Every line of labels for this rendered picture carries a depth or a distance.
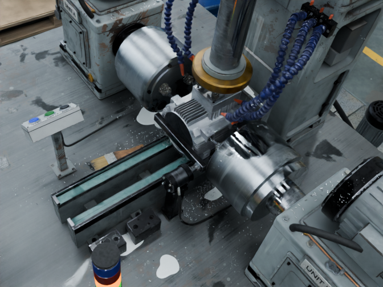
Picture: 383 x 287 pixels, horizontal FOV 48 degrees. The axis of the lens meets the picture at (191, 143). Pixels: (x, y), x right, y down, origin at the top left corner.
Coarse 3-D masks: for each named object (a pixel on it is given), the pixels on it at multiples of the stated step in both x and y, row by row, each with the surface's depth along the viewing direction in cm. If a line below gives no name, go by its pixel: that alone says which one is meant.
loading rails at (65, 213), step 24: (168, 144) 147; (120, 168) 139; (144, 168) 147; (168, 168) 141; (72, 192) 132; (96, 192) 138; (120, 192) 134; (144, 192) 136; (72, 216) 138; (96, 216) 127; (120, 216) 137
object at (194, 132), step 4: (168, 104) 137; (172, 104) 135; (168, 108) 136; (172, 108) 135; (236, 108) 138; (196, 128) 130; (164, 132) 146; (192, 132) 130; (196, 132) 130; (192, 136) 131; (196, 136) 130
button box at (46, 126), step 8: (72, 104) 134; (56, 112) 131; (64, 112) 129; (72, 112) 131; (80, 112) 132; (40, 120) 128; (48, 120) 127; (56, 120) 128; (64, 120) 130; (72, 120) 131; (80, 120) 133; (24, 128) 127; (32, 128) 125; (40, 128) 126; (48, 128) 128; (56, 128) 129; (64, 128) 130; (32, 136) 125; (40, 136) 127
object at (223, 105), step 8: (200, 88) 134; (192, 96) 137; (200, 96) 133; (208, 96) 136; (232, 96) 133; (240, 96) 137; (208, 104) 131; (216, 104) 130; (224, 104) 133; (232, 104) 136; (208, 112) 134; (216, 112) 133; (224, 112) 137
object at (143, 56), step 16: (144, 32) 144; (160, 32) 145; (128, 48) 143; (144, 48) 141; (160, 48) 140; (128, 64) 143; (144, 64) 139; (160, 64) 137; (176, 64) 140; (192, 64) 146; (128, 80) 145; (144, 80) 139; (160, 80) 140; (176, 80) 146; (192, 80) 146; (144, 96) 142; (160, 96) 147
